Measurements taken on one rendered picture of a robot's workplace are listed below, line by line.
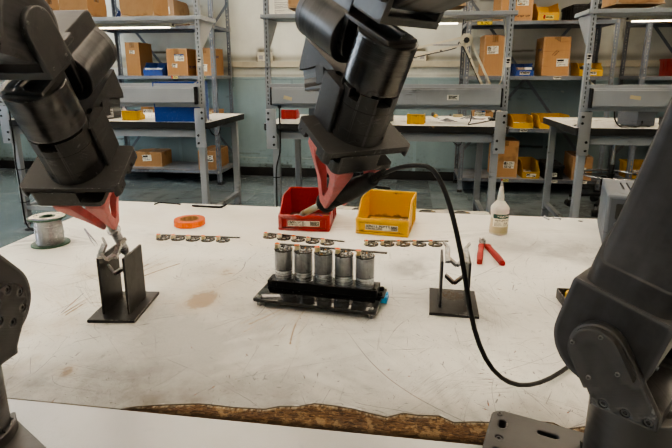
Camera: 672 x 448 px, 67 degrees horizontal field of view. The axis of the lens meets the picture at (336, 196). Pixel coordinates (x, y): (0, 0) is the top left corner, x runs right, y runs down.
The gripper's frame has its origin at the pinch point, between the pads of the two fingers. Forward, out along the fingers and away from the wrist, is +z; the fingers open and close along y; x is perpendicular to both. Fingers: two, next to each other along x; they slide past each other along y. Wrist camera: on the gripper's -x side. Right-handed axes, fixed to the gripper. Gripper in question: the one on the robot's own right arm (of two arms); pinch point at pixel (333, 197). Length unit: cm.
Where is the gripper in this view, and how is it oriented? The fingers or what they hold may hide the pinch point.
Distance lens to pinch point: 57.0
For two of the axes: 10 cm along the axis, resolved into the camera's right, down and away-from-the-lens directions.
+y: -8.6, 1.2, -5.0
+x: 4.5, 6.5, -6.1
